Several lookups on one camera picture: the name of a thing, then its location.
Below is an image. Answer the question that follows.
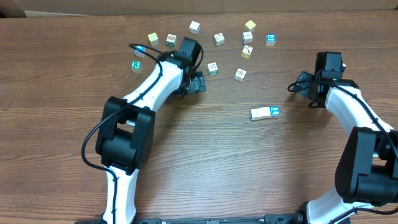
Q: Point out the green R letter block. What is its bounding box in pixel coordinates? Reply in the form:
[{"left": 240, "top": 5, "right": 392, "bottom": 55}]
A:
[{"left": 131, "top": 60, "right": 142, "bottom": 73}]

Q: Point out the blue top block left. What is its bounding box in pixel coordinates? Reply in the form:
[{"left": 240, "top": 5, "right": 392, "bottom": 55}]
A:
[{"left": 134, "top": 45, "right": 146, "bottom": 58}]

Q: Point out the white picture block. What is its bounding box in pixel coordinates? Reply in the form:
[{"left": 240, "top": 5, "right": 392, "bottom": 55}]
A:
[
  {"left": 213, "top": 32, "right": 225, "bottom": 46},
  {"left": 234, "top": 68, "right": 246, "bottom": 82},
  {"left": 242, "top": 31, "right": 253, "bottom": 44}
]

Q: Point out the white picture block lower right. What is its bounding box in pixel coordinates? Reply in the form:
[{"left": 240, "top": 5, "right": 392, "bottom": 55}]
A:
[{"left": 234, "top": 68, "right": 246, "bottom": 82}]

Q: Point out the yellow top block right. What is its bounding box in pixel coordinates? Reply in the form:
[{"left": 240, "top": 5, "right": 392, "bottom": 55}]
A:
[{"left": 244, "top": 20, "right": 256, "bottom": 32}]

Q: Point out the plain white wooden block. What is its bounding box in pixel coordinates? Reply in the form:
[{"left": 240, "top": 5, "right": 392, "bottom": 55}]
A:
[{"left": 259, "top": 107, "right": 272, "bottom": 119}]

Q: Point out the yellow block red picture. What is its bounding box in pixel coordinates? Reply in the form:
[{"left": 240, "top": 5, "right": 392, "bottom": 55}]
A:
[{"left": 241, "top": 45, "right": 253, "bottom": 59}]

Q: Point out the blue P letter block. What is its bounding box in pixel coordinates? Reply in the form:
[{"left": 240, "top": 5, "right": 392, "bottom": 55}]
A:
[{"left": 266, "top": 34, "right": 276, "bottom": 47}]

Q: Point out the blue T umbrella block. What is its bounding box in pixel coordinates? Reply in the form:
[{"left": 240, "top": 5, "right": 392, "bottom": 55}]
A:
[{"left": 270, "top": 106, "right": 280, "bottom": 117}]

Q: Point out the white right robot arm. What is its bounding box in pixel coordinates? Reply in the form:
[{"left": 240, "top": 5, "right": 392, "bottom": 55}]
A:
[{"left": 287, "top": 51, "right": 397, "bottom": 223}]

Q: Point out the yellow top block left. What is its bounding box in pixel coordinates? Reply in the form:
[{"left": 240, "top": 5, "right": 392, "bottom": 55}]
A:
[{"left": 148, "top": 32, "right": 159, "bottom": 47}]

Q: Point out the white picture block centre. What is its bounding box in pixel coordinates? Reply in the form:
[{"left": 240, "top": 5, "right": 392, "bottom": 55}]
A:
[{"left": 213, "top": 32, "right": 225, "bottom": 46}]

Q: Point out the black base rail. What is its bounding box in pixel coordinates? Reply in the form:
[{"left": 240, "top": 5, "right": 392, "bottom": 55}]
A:
[{"left": 134, "top": 212, "right": 307, "bottom": 224}]

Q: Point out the green B picture block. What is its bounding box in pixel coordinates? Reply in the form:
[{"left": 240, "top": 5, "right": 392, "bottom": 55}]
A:
[{"left": 166, "top": 34, "right": 177, "bottom": 47}]

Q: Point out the green edged picture block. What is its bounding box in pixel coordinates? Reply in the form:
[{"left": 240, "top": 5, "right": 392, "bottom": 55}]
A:
[{"left": 207, "top": 62, "right": 218, "bottom": 75}]

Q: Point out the white butterfly block top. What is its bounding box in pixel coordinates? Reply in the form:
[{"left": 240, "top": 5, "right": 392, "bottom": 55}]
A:
[{"left": 189, "top": 21, "right": 200, "bottom": 35}]

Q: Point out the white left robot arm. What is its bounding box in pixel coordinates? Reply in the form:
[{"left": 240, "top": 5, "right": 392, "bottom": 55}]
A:
[{"left": 95, "top": 37, "right": 206, "bottom": 223}]

